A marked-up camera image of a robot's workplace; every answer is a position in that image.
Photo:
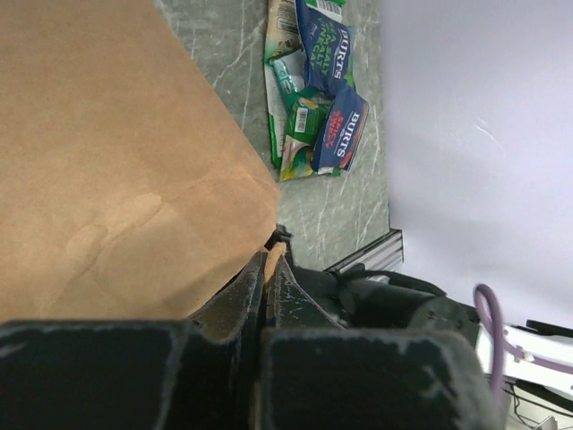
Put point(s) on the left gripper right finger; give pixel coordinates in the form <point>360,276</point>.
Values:
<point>333,378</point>

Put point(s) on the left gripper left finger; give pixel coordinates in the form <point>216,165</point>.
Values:
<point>192,373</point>

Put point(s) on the brown paper bag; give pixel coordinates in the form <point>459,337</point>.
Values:
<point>127,188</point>

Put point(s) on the blue Burts spicy bag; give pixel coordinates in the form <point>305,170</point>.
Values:
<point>342,131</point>

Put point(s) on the green snack bag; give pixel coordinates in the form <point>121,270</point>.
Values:
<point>307,111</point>

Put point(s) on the teal snack packet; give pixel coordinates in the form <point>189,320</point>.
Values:
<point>289,71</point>

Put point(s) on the blue Burts chips bag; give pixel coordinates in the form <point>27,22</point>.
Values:
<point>327,44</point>

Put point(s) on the green Cheetos chips bag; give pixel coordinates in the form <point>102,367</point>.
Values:
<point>281,38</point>

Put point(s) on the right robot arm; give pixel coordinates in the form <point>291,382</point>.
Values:
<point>361,292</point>

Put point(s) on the aluminium rail frame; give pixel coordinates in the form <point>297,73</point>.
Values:
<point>382,253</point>

